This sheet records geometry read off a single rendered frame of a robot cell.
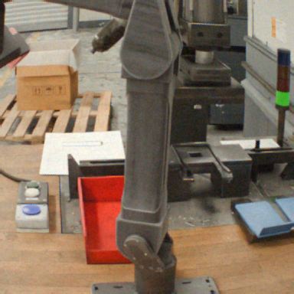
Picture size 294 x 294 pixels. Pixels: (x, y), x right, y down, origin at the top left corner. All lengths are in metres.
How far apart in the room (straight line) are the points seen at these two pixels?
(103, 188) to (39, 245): 0.23
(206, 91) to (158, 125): 0.41
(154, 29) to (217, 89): 0.47
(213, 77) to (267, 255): 0.37
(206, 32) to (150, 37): 0.43
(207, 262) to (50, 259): 0.27
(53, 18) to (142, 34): 9.69
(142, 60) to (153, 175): 0.16
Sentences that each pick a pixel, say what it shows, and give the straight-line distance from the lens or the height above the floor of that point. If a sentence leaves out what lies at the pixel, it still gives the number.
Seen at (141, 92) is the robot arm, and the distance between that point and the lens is 0.71.
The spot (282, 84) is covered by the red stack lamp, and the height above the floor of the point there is 1.11.
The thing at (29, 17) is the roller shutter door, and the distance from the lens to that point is 10.40.
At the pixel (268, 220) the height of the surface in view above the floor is 0.92.
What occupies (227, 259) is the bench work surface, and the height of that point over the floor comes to 0.90.
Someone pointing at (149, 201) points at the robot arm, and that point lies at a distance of 0.76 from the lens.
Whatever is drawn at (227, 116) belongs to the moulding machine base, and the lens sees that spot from 4.41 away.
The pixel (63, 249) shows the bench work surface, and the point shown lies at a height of 0.90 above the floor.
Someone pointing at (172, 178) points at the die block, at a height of 0.95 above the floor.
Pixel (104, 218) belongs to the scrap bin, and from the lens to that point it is 1.11.
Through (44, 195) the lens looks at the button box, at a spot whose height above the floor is 0.93.
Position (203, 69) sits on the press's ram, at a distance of 1.10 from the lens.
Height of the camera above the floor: 1.41
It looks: 20 degrees down
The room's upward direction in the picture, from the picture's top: 1 degrees clockwise
